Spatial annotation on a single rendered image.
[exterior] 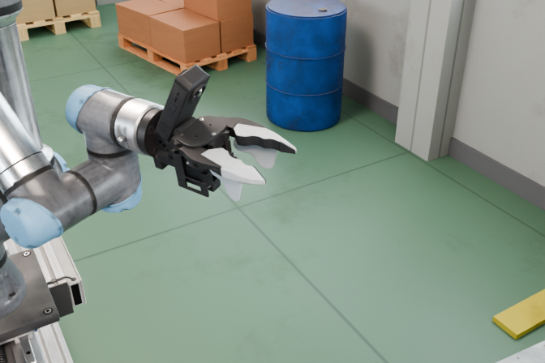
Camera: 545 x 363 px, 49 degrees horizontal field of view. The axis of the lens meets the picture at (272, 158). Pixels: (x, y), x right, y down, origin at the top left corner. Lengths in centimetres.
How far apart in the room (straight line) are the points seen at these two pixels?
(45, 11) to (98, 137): 528
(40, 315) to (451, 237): 231
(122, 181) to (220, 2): 403
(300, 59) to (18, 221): 305
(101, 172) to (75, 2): 538
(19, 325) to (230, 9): 404
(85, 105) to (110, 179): 11
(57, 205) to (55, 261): 57
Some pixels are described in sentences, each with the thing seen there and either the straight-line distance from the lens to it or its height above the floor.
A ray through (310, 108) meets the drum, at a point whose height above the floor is 17.
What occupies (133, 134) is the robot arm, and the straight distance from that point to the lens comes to 84.
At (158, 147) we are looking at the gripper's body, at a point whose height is 142.
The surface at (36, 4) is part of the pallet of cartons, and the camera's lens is 613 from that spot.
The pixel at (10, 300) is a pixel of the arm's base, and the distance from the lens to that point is 121.
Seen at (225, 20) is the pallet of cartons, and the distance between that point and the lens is 494.
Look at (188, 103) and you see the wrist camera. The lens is 78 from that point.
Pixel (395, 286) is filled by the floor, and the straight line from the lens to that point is 278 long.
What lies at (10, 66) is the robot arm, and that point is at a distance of 108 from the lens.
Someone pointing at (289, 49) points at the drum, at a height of 56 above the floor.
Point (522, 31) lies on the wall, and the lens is 335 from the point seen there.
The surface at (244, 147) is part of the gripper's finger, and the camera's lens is 80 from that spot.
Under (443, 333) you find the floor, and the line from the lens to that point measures 262.
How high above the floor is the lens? 182
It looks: 30 degrees down
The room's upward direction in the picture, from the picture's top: straight up
